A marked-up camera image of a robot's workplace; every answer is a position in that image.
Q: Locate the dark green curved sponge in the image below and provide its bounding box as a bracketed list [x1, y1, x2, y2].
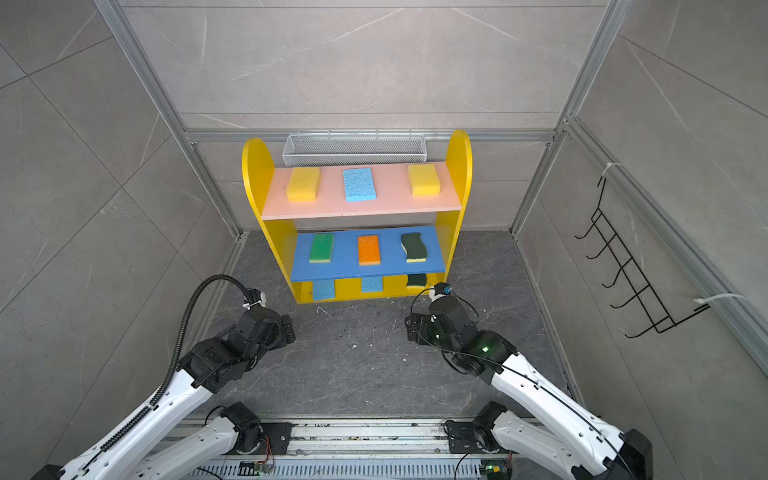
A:
[400, 232, 428, 263]
[406, 273, 428, 289]

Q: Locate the light blue sponge front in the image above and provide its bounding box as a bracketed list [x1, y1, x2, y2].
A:
[312, 279, 336, 302]

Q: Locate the light blue sponge row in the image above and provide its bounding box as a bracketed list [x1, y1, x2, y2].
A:
[361, 276, 384, 293]

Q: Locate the green yellow sponge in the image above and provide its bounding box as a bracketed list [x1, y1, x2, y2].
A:
[309, 233, 335, 264]

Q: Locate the orange sponge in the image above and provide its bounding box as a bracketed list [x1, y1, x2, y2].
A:
[357, 235, 381, 266]

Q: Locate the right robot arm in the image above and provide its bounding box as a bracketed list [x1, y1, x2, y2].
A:
[404, 294, 654, 479]

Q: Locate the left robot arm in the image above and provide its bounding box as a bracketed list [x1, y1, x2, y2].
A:
[34, 274, 296, 479]

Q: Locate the yellow shelf unit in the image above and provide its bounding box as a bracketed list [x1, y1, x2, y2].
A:
[242, 130, 473, 304]

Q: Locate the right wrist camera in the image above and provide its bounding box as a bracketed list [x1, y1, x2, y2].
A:
[429, 282, 452, 302]

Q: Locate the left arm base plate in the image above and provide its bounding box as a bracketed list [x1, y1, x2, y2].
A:
[243, 422, 293, 457]

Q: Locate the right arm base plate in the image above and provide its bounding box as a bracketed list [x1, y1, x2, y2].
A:
[442, 420, 499, 454]

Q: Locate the aluminium rail base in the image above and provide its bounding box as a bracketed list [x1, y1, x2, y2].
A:
[185, 418, 536, 479]

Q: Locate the white wire mesh basket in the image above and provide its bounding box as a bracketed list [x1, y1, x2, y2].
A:
[282, 132, 427, 167]

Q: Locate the black wire hook rack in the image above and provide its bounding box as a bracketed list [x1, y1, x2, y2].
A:
[574, 177, 711, 339]

